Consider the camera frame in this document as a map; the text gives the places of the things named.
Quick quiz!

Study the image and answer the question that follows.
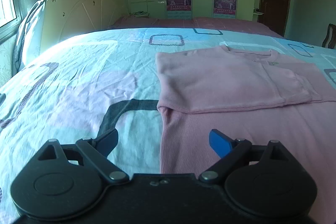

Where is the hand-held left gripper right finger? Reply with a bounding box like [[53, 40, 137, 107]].
[[199, 129, 303, 183]]

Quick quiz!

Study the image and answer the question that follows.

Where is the wooden chair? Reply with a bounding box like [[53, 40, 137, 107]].
[[322, 24, 336, 50]]

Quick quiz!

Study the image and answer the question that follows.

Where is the pink sweater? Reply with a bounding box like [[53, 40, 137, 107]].
[[155, 45, 336, 174]]

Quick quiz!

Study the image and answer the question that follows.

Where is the blue patterned bed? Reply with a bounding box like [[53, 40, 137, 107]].
[[0, 27, 336, 216]]

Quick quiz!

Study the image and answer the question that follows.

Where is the cream bed headboard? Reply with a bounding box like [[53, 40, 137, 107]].
[[39, 0, 129, 43]]

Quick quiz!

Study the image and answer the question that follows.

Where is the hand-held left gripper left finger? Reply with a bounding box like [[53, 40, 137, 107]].
[[26, 128, 130, 185]]

